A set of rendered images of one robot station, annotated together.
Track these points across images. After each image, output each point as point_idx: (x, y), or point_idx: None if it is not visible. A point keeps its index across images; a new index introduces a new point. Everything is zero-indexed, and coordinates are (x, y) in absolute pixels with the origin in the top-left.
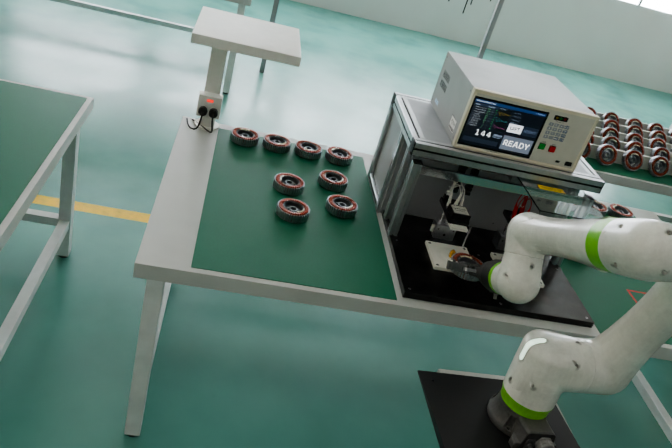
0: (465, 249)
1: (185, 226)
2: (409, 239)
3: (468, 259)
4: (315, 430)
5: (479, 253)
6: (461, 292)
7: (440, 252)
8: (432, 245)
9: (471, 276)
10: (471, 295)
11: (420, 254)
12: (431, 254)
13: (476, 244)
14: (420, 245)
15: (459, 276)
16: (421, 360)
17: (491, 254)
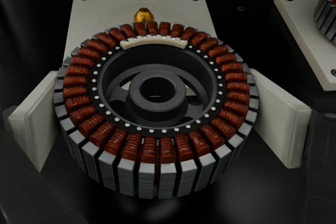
0: None
1: None
2: None
3: (168, 52)
4: None
5: (243, 3)
6: (151, 212)
7: (108, 25)
8: (89, 5)
9: (162, 183)
10: (199, 219)
11: (37, 44)
12: (69, 39)
13: None
14: (56, 11)
15: (98, 180)
16: None
17: (278, 0)
